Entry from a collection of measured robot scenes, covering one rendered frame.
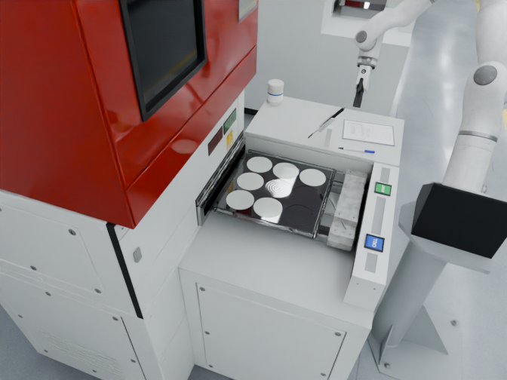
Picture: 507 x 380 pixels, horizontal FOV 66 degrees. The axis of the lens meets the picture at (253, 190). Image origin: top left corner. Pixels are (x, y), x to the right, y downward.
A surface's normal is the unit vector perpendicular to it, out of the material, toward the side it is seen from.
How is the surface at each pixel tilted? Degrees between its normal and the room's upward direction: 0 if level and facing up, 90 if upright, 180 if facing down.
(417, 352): 0
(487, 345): 0
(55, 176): 90
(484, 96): 89
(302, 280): 0
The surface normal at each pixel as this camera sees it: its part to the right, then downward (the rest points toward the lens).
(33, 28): -0.33, 0.63
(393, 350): 0.03, -0.73
